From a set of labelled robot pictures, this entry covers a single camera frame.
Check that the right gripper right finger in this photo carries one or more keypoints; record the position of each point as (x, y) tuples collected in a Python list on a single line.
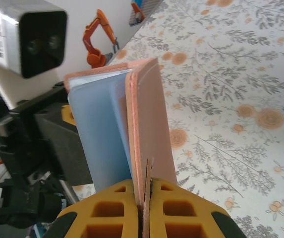
[(181, 213)]

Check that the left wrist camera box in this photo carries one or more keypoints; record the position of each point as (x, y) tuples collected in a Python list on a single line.
[(42, 42)]

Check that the floral table mat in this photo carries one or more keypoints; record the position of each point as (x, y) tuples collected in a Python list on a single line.
[(231, 74)]

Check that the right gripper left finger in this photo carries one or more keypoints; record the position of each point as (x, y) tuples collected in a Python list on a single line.
[(107, 213)]

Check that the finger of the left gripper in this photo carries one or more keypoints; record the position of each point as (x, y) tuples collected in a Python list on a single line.
[(65, 148)]

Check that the blue orange wall sticker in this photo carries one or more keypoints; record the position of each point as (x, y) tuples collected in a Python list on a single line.
[(136, 12)]

